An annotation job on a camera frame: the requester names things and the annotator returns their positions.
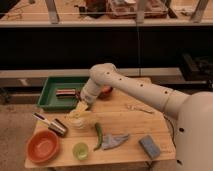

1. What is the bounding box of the green chili pepper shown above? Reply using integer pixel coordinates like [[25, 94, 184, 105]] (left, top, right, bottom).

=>
[[93, 122, 103, 151]]

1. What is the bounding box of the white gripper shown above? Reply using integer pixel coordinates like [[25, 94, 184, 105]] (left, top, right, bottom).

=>
[[65, 79, 101, 119]]

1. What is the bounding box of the blue sponge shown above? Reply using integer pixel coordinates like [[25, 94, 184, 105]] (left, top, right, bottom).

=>
[[139, 135, 161, 160]]

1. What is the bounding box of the grey crumpled cloth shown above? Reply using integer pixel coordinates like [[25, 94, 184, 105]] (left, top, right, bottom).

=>
[[101, 134, 130, 150]]

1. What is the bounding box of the metal fork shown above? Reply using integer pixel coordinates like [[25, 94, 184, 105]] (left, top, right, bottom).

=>
[[125, 104, 154, 114]]

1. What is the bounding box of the green plastic cup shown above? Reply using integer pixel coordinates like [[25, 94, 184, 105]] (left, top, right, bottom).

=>
[[73, 142, 89, 160]]

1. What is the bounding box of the green plastic tray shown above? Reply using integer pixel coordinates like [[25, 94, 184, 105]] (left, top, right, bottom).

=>
[[37, 76, 88, 111]]

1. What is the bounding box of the dark red bowl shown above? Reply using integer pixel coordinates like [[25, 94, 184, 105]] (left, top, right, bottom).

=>
[[99, 86, 113, 99]]

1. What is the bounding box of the orange fruit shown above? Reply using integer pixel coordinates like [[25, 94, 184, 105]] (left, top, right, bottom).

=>
[[101, 86, 112, 94]]

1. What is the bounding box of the metal spatula tool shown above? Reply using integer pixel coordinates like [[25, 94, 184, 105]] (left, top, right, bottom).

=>
[[33, 113, 68, 137]]

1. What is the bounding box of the dark striped bar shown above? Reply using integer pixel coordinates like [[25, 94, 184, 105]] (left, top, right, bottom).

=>
[[56, 89, 76, 97]]

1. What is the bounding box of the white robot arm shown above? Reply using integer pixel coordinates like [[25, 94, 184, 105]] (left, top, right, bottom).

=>
[[80, 63, 213, 171]]

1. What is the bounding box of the orange bowl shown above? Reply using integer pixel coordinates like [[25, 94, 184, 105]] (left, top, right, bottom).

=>
[[26, 130, 60, 164]]

